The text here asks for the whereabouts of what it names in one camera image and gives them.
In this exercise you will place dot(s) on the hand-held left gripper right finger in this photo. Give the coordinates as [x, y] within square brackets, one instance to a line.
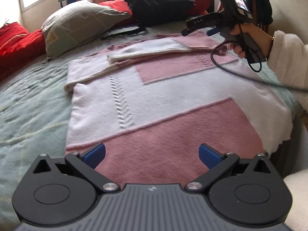
[209, 156]

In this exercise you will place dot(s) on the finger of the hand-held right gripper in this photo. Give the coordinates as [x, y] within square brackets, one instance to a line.
[213, 31]
[189, 30]

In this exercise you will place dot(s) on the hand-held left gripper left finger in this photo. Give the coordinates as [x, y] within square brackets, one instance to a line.
[95, 155]

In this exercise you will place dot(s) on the pink and white sweater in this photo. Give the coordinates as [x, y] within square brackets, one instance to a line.
[168, 105]

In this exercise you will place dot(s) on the person's right hand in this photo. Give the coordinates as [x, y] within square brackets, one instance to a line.
[258, 35]

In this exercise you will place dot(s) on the wooden chair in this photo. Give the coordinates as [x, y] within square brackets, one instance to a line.
[256, 20]

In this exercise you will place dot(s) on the red cushion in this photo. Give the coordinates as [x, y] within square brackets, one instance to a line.
[115, 7]
[196, 1]

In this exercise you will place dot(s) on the black backpack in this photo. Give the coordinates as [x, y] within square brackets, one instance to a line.
[156, 2]

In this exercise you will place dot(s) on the green plaid blanket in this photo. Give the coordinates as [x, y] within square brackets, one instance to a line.
[31, 105]

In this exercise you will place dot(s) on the person's white fleece top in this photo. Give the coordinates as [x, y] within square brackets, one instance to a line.
[297, 202]

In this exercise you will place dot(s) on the grey green pillow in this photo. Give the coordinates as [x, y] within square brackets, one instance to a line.
[79, 26]

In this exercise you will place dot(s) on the red cushions at left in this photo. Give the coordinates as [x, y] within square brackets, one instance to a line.
[16, 45]

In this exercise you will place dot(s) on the wall hook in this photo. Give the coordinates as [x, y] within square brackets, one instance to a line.
[5, 21]

